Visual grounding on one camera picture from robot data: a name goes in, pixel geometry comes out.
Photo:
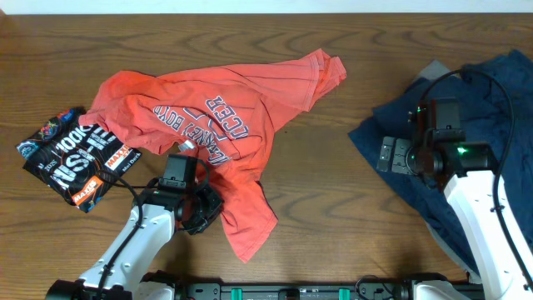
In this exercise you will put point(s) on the red printed t-shirt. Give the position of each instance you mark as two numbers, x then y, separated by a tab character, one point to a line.
228	117

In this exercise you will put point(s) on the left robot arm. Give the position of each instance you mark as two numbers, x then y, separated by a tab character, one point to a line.
122	271

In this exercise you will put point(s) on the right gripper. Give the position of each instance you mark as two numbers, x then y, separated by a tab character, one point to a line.
399	161

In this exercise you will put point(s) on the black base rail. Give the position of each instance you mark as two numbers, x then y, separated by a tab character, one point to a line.
291	291

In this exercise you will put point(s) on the navy blue garment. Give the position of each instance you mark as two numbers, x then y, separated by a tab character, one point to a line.
496	100

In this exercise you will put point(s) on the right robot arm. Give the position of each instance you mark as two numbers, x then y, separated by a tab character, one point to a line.
465	172

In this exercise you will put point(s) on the black printed folded shirt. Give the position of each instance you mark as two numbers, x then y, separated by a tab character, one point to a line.
80	163

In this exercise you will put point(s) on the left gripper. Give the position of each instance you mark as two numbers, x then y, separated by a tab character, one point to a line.
216	203

